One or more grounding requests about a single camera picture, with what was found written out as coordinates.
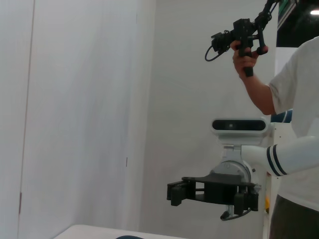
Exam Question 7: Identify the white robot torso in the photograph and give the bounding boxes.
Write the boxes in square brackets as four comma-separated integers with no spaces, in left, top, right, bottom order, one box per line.
[264,109,295,239]

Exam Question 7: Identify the operator dark trousers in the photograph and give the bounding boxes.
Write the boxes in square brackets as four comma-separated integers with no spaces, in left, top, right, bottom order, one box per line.
[268,194,319,239]

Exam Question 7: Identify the blue controller cable loop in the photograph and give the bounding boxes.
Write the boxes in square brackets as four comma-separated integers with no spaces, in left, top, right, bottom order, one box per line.
[204,44,230,62]

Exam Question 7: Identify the operator hand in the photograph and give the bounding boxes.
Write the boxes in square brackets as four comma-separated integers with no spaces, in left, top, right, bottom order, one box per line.
[230,39,260,80]

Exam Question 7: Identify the operator forearm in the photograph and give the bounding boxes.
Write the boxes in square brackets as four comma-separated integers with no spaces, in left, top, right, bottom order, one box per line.
[239,72,278,116]

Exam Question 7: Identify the dark right arm cable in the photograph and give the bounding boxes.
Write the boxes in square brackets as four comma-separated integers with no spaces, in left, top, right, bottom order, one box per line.
[220,204,253,222]

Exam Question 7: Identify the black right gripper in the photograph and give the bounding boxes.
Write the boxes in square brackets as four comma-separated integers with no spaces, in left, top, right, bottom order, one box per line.
[166,173,260,217]

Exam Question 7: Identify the white robot head camera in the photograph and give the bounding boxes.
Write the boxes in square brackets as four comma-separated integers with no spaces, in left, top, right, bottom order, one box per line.
[211,117,270,150]

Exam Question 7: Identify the green ceiling truss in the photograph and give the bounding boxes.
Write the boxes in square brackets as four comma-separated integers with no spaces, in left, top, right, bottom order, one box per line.
[276,0,301,25]

